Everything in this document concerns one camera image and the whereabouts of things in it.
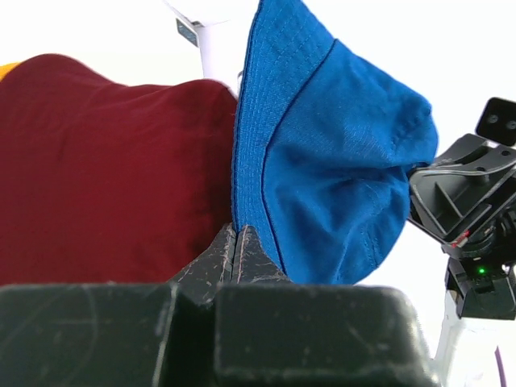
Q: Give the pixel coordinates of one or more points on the blue bucket hat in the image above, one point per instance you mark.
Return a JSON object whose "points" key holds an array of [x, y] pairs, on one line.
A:
{"points": [[324, 145]]}

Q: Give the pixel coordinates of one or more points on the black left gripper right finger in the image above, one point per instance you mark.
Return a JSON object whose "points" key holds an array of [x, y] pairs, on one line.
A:
{"points": [[271, 332]]}

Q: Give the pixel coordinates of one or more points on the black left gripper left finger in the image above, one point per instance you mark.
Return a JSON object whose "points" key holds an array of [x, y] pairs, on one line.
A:
{"points": [[116, 334]]}

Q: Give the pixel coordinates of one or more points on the dark red bucket hat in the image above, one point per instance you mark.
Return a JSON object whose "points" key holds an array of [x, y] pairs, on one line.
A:
{"points": [[107, 182]]}

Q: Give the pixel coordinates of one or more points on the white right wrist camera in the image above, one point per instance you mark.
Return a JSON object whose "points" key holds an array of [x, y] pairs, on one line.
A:
{"points": [[498, 122]]}

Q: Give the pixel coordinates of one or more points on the yellow bucket hat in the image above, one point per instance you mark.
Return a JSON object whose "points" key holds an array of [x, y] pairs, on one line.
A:
{"points": [[6, 68]]}

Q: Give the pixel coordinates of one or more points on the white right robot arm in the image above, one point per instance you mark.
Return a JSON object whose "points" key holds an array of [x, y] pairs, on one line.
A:
{"points": [[479, 313]]}

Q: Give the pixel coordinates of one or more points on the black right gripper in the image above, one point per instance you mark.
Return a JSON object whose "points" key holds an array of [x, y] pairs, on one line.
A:
{"points": [[460, 199]]}

